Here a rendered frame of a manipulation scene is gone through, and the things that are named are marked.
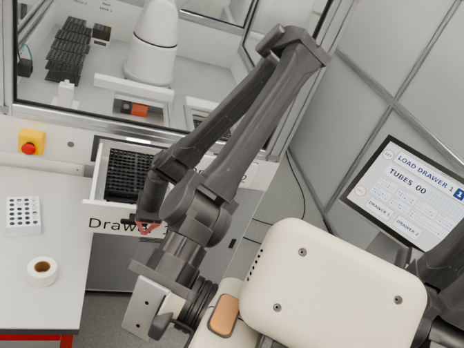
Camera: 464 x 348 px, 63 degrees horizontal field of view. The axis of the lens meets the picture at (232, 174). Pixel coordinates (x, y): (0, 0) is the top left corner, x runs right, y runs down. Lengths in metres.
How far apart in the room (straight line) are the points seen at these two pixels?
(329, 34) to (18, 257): 1.12
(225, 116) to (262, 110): 0.18
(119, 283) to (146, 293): 1.35
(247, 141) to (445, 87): 1.89
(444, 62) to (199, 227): 2.08
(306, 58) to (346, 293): 0.41
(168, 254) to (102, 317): 1.40
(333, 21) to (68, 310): 1.11
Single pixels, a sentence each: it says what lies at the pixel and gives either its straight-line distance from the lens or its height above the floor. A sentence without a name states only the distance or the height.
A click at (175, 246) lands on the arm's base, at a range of 0.60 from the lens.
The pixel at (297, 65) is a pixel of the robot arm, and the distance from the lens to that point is 0.70.
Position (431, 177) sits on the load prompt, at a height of 1.16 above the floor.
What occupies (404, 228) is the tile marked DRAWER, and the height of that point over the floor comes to 1.00.
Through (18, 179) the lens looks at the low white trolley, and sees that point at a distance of 1.41.
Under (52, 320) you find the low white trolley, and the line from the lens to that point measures 1.07.
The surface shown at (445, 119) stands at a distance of 2.37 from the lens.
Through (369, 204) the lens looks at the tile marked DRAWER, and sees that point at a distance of 1.44.
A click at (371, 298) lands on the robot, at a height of 1.36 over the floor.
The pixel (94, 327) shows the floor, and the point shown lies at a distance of 1.94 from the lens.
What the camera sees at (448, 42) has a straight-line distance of 2.54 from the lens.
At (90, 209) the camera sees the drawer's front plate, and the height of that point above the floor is 0.91.
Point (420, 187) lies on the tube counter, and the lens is 1.48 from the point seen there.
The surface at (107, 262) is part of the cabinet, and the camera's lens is 1.80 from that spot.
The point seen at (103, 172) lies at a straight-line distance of 1.35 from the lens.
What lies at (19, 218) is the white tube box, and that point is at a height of 0.79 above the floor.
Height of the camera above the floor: 1.67
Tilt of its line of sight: 33 degrees down
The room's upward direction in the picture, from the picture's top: 22 degrees clockwise
